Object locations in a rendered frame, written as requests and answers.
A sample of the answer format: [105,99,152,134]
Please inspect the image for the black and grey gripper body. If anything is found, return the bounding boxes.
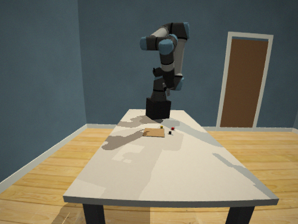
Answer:
[153,61,175,89]

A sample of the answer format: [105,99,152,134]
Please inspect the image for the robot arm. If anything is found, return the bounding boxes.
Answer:
[140,22,190,101]

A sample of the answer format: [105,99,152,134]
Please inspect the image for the tan mat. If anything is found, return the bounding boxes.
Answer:
[143,128,164,137]

